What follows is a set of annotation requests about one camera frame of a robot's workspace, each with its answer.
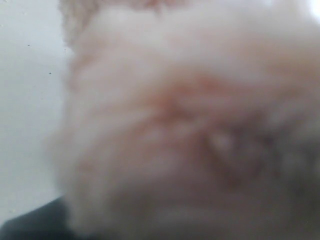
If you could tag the pink plush teddy bear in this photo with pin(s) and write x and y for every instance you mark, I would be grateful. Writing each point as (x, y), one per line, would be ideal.
(196, 122)

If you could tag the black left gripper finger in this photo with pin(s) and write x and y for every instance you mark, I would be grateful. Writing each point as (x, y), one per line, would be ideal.
(44, 223)

